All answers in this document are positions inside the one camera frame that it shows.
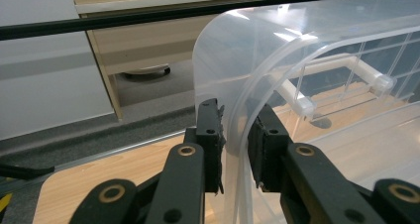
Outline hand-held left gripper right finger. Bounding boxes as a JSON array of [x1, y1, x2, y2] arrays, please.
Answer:
[[247, 102, 294, 192]]

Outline yellow and black tape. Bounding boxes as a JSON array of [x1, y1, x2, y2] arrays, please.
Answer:
[[0, 192, 14, 216]]

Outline white cabinet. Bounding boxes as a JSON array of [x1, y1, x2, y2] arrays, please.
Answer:
[[0, 0, 115, 143]]

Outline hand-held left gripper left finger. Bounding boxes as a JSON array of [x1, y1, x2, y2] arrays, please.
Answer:
[[183, 97, 228, 196]]

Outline clear plastic storage box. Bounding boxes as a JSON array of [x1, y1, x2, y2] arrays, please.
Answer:
[[192, 0, 420, 224]]

